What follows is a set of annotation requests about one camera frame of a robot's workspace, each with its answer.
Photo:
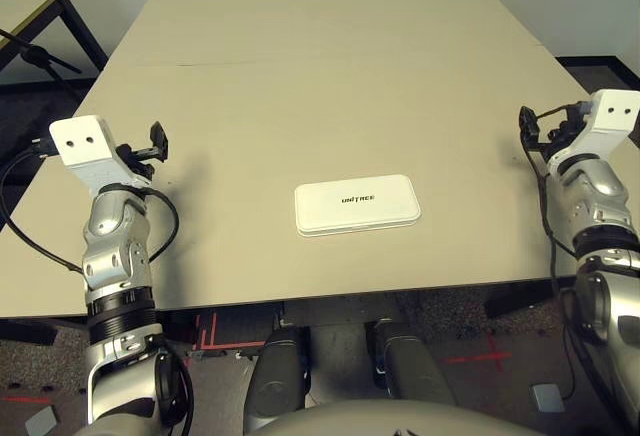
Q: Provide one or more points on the grey robot right leg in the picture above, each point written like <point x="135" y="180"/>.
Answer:
<point x="410" y="371"/>

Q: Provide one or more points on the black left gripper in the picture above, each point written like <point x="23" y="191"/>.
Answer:
<point x="136" y="160"/>

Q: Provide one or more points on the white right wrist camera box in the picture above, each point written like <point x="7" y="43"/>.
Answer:
<point x="607" y="123"/>

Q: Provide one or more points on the side table with black frame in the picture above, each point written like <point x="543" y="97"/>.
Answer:
<point x="30" y="3"/>

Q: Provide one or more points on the grey robot leg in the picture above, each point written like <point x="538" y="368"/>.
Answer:
<point x="275" y="386"/>
<point x="410" y="371"/>

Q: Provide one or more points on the black tripod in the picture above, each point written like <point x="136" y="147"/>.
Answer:
<point x="37" y="56"/>

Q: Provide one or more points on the grey floor box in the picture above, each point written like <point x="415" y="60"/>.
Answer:
<point x="42" y="421"/>
<point x="547" y="398"/>

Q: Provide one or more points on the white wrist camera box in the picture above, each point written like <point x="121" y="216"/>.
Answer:
<point x="85" y="148"/>
<point x="607" y="123"/>

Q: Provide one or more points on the red floor tape lines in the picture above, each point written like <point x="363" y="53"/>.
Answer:
<point x="210" y="341"/>

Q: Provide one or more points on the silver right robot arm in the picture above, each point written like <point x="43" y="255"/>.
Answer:
<point x="600" y="196"/>

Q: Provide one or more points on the grey robot torso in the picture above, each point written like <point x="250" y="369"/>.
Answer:
<point x="400" y="421"/>

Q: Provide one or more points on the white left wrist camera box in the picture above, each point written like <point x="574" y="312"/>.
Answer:
<point x="85" y="148"/>

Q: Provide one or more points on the red floor tape cross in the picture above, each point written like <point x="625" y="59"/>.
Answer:
<point x="492" y="356"/>

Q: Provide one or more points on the white plastic pencil case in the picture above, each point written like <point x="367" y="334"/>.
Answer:
<point x="357" y="206"/>

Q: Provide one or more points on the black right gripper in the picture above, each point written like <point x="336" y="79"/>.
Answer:
<point x="550" y="138"/>

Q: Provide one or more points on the grey robot left leg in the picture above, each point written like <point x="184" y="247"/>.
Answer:
<point x="275" y="386"/>

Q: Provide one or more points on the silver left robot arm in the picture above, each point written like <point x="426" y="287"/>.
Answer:
<point x="115" y="256"/>

